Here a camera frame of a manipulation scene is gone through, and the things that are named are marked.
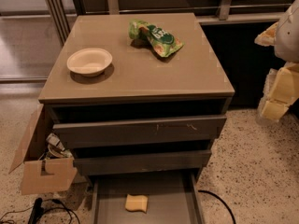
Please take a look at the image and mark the black power strip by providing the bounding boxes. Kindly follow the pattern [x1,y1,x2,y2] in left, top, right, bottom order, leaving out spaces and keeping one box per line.
[27,198,43,224]

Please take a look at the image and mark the grey middle drawer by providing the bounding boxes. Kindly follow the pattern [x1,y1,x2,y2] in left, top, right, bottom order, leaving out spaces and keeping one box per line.
[74,150,211,175]

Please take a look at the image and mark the black cable floor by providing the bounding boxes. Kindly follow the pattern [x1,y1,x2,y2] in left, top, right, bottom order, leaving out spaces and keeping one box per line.
[197,189,237,224]
[0,198,81,224]

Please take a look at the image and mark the green chip bag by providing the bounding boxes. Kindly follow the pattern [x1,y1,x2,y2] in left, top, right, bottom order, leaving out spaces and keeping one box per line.
[128,20,184,58]

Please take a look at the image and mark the brown cardboard box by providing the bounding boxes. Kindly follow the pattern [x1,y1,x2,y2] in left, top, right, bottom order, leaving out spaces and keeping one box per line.
[9,105,78,195]

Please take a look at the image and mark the metal railing frame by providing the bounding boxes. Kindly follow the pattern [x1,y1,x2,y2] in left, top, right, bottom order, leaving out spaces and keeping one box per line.
[46,0,294,42]

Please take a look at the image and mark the crumpled items in box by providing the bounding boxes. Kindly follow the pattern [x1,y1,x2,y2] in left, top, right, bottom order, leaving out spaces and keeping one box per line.
[46,133,72,158]

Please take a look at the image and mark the grey drawer cabinet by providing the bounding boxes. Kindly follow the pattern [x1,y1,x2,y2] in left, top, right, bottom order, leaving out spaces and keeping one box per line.
[37,12,235,185]

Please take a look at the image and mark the grey drawer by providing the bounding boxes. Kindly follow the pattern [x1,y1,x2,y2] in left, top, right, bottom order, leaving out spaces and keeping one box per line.
[53,115,226,148]
[74,150,211,175]
[91,171,205,224]

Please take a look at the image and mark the grey top drawer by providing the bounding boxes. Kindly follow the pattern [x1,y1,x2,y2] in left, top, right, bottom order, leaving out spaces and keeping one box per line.
[53,115,226,148]

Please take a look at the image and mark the grey bottom drawer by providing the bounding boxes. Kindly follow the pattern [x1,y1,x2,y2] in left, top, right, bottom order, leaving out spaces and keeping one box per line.
[91,171,205,224]

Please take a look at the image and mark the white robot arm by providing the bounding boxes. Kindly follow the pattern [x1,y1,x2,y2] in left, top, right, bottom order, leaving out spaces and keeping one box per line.
[254,0,299,122]

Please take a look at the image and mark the yellow sponge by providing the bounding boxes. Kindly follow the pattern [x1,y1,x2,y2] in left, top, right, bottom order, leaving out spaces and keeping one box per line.
[125,194,149,213]

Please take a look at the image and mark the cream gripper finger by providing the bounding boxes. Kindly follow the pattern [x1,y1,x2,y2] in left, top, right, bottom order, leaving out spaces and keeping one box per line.
[254,22,278,47]
[258,62,299,121]

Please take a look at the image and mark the white paper bowl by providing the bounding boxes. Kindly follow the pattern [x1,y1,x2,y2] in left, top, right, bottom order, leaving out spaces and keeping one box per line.
[66,48,112,77]

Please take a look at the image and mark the black cable right floor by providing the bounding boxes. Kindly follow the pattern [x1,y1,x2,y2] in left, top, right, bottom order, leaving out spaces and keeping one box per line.
[197,189,237,224]

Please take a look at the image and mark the black cable left floor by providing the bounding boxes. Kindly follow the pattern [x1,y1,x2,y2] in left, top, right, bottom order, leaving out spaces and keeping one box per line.
[0,198,81,224]

